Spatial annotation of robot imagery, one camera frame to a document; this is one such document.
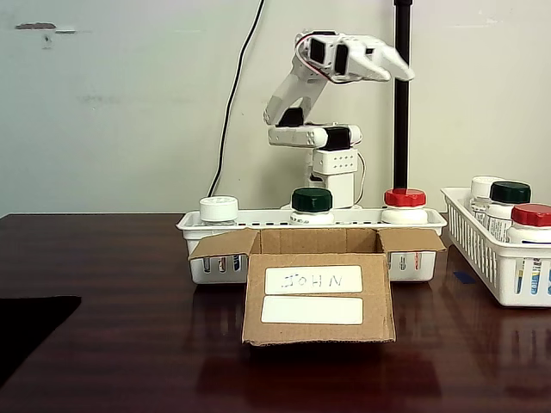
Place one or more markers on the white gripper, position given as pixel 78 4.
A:
pixel 374 61

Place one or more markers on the red-capped bottle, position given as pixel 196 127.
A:
pixel 531 215
pixel 404 199

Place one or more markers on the green-capped bottle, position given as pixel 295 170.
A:
pixel 510 192
pixel 312 200

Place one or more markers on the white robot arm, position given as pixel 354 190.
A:
pixel 297 86

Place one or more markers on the white-capped bottle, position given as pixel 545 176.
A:
pixel 218 208
pixel 480 189

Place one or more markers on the open cardboard box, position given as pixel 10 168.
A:
pixel 318 335

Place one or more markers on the black vertical pole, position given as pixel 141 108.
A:
pixel 402 129

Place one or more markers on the white slotted plastic basket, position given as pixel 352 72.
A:
pixel 473 254

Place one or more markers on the white label with handwriting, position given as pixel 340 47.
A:
pixel 314 279

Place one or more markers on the blue tape piece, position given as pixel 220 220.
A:
pixel 464 278

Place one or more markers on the blank white label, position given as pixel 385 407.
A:
pixel 312 310

